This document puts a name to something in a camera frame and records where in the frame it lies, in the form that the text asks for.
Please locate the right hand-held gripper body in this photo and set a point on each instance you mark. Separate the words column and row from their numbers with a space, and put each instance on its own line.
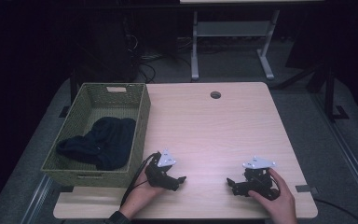
column 258, row 180

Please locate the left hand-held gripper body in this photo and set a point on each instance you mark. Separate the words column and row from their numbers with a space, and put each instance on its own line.
column 157, row 174

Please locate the person's left hand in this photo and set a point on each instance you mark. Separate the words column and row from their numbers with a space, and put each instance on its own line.
column 140, row 196

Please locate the person's right hand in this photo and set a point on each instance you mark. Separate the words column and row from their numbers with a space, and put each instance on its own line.
column 281, row 208

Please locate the grey tape piece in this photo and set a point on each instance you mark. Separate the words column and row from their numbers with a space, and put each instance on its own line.
column 304, row 188

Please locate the dark navy cloth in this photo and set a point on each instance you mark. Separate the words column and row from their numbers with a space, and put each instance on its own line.
column 108, row 143

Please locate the green woven basket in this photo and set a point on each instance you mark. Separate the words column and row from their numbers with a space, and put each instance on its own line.
column 74, row 124

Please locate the black metal stand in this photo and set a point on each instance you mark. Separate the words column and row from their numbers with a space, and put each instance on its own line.
column 330, row 93

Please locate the metal floor rail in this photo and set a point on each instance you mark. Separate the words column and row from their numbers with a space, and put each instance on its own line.
column 37, row 199
column 351, row 155

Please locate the black table leg post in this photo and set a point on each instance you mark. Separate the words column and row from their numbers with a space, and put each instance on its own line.
column 73, row 88

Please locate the white metal desk frame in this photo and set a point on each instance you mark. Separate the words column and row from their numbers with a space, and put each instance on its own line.
column 230, row 28

